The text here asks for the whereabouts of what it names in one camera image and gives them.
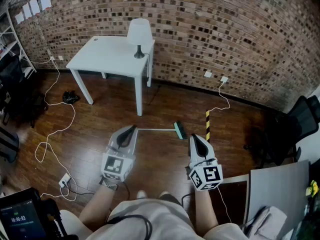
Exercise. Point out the person's shoe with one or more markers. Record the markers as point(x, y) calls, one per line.
point(165, 193)
point(141, 194)

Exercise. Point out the yellow black striped tape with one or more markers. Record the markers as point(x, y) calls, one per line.
point(207, 124)

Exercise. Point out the person's left shoe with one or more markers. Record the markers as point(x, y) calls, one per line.
point(141, 194)

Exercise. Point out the white metal shelf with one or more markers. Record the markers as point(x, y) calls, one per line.
point(28, 72)

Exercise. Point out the person's left forearm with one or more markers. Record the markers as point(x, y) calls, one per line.
point(97, 206)

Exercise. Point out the white wall plug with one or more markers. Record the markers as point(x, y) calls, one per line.
point(224, 79)

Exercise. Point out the person's right forearm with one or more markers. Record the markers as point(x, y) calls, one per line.
point(206, 211)

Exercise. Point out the patterned wristband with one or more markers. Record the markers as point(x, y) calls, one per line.
point(108, 184)

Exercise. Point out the person's right shoe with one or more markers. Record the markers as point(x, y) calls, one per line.
point(165, 193)

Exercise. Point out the grey bag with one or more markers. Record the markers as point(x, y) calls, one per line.
point(270, 221)

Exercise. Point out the white square table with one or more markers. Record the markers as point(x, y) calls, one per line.
point(105, 56)

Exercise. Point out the white paper sheet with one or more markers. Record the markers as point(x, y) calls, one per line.
point(45, 0)
point(19, 17)
point(27, 10)
point(34, 6)

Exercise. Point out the white power strip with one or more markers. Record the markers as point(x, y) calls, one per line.
point(64, 180)

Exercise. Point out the black tablet with timer screen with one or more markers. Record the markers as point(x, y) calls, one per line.
point(22, 219)

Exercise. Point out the person's black trousers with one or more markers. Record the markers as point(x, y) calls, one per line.
point(172, 199)

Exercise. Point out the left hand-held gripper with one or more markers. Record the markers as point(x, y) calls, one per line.
point(113, 165)

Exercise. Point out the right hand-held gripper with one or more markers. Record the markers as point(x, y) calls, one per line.
point(212, 174)

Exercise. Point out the white shade table lamp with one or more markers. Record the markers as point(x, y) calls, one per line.
point(138, 31)

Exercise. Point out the white wall socket plate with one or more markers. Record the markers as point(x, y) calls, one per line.
point(208, 74)

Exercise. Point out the black office chair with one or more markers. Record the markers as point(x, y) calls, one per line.
point(11, 76)
point(302, 116)

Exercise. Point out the person's beige shirt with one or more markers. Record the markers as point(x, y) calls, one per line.
point(155, 221)

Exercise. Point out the black plastic bag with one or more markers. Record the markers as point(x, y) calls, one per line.
point(70, 97)

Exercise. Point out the yellow toy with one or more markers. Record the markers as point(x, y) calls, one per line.
point(312, 187)

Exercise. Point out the grey desk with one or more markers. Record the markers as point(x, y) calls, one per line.
point(275, 184)

